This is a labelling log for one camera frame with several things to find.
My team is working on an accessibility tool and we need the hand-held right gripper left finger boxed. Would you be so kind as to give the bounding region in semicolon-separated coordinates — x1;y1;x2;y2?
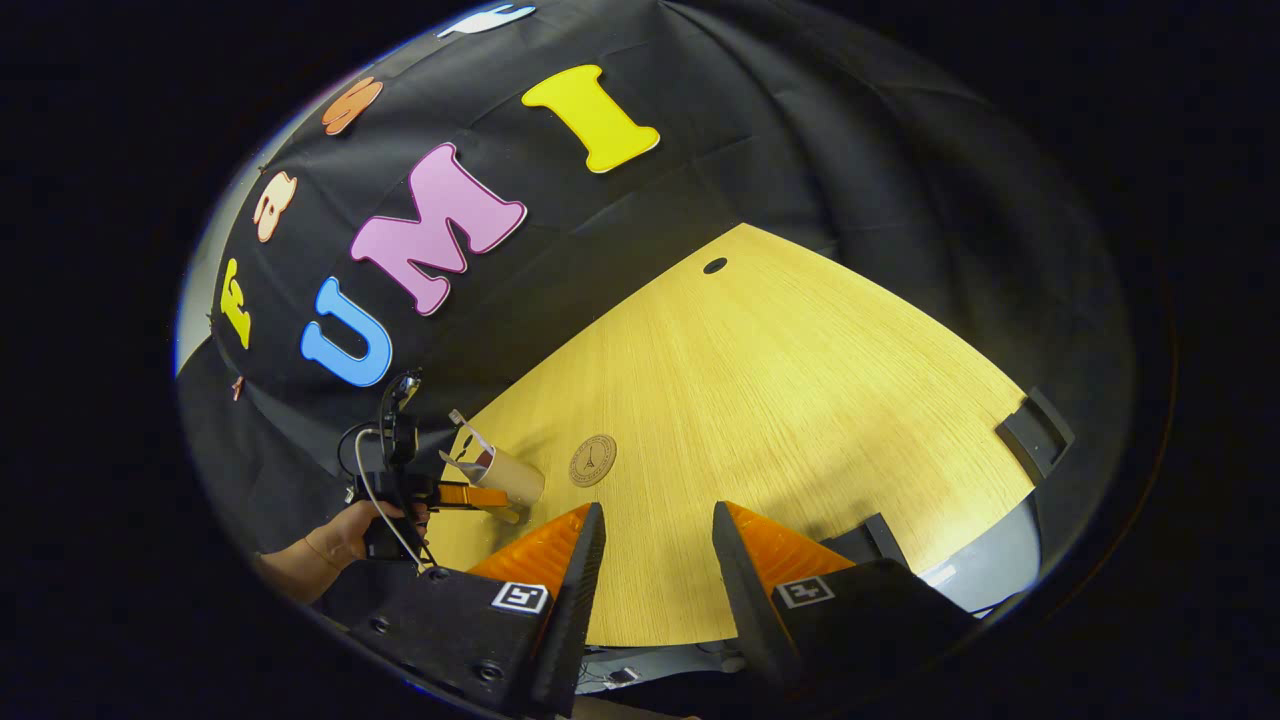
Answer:
345;502;607;719

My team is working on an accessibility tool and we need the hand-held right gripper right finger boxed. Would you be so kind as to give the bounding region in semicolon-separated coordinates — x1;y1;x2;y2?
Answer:
712;501;977;691

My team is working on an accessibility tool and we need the beige cup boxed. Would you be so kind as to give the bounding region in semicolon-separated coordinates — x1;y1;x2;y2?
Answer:
455;425;547;512

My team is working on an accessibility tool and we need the round brown coaster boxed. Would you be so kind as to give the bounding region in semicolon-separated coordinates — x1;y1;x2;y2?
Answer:
568;433;619;489

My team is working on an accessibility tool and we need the wooden desktop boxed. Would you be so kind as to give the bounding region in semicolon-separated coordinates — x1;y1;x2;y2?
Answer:
425;223;1037;649

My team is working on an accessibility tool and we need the black desk clamp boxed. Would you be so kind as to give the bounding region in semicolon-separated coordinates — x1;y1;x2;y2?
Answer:
996;387;1077;484

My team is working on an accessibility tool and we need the black backdrop cloth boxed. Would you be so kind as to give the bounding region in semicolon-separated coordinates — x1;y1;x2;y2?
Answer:
178;0;1141;601

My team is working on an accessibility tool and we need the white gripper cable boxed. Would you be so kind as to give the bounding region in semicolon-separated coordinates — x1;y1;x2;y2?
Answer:
354;427;434;574

